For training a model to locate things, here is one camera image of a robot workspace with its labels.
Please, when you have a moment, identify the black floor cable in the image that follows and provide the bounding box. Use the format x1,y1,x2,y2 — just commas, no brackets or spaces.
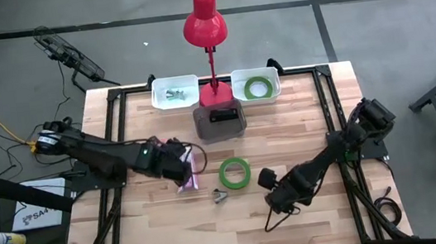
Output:
46,59,75,122

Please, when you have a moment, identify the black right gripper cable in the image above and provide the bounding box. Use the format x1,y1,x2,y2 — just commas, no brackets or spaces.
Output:
261,201,304,234

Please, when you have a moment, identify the white plastic bin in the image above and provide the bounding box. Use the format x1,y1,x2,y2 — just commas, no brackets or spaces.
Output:
228,64,285,109
148,72,203,117

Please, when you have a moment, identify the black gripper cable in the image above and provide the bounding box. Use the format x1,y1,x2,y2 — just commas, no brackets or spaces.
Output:
180,139,210,177
261,201,304,234

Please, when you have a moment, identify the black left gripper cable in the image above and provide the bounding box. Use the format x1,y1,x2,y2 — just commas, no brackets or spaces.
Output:
180,139,210,177

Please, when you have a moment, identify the black staple remover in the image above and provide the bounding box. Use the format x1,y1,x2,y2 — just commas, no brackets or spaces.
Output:
210,186,230,206

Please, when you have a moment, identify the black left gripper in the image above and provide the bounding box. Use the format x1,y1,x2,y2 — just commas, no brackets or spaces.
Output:
147,135,196,191

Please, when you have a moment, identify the green tape roll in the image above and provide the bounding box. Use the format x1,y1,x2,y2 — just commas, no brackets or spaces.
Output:
242,74,275,102
216,154,254,193

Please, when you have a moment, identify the pink and white stapler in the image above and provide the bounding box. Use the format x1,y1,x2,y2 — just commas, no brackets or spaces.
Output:
171,146,202,194

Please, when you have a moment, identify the black table clamp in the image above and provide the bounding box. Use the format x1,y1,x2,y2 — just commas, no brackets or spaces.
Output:
144,73,158,91
265,55,287,78

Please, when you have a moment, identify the yellow power plug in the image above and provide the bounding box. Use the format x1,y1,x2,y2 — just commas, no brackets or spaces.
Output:
27,137,45,155

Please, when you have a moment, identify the black aluminium table frame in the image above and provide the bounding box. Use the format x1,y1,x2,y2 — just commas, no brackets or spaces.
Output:
41,52,416,244

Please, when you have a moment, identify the red desk lamp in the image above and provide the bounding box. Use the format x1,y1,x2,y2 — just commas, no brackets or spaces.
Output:
178,0,238,110

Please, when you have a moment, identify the white printed cardboard box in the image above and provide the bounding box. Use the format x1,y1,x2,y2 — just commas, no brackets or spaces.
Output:
6,175,72,234

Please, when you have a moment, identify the coiled black cable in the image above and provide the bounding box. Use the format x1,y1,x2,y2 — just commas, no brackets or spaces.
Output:
371,184,405,229

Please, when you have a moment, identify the grey translucent plastic bin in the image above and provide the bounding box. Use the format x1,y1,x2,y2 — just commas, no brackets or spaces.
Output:
191,97,250,146

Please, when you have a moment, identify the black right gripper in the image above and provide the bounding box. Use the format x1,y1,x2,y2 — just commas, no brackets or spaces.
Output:
256,161,317,218

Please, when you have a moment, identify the yellow floor cable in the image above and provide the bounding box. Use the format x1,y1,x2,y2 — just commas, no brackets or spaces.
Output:
0,103,36,149

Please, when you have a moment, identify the black stapler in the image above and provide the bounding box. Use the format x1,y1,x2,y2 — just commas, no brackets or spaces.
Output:
208,106,241,125

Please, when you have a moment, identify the black beam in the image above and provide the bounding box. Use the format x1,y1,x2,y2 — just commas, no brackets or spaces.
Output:
0,160,76,221

